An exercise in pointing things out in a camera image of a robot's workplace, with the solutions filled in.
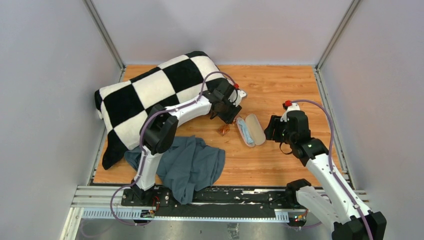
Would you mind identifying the light blue cleaning cloth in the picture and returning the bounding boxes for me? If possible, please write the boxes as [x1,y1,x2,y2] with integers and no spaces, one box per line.
[236,117,255,147]

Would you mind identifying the orange sunglasses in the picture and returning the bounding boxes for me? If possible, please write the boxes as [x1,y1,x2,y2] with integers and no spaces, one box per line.
[217,124,230,136]

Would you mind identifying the pink glasses case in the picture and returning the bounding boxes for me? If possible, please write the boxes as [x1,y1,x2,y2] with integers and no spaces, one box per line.
[235,114,266,147]

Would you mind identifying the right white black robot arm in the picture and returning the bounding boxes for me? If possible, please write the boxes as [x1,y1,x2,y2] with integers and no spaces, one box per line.
[264,110,387,240]

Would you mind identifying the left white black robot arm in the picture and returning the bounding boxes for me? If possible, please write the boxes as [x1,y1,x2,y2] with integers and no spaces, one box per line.
[130,80,248,207]

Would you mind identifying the grey blue crumpled garment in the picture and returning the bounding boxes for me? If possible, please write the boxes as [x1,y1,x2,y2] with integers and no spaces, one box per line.
[141,135,226,205]

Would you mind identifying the black white checkered pillow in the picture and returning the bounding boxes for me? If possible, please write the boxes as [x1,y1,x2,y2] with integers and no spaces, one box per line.
[94,51,226,170]

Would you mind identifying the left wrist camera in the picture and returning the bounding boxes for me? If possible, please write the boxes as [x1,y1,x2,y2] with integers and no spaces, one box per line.
[229,83,248,106]

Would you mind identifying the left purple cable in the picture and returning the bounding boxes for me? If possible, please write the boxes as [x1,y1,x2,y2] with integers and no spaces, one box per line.
[109,71,240,227]

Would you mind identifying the purple cable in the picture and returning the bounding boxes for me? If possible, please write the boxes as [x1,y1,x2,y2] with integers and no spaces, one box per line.
[283,99,375,240]
[109,71,240,227]

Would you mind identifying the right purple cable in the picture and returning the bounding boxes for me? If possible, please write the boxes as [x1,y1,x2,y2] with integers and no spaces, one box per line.
[283,99,375,240]

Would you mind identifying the black mounting base plate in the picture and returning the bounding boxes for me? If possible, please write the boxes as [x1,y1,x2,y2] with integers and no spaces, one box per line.
[120,185,306,221]

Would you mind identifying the aluminium frame rail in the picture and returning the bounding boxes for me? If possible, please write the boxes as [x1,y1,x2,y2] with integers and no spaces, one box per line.
[71,185,372,223]

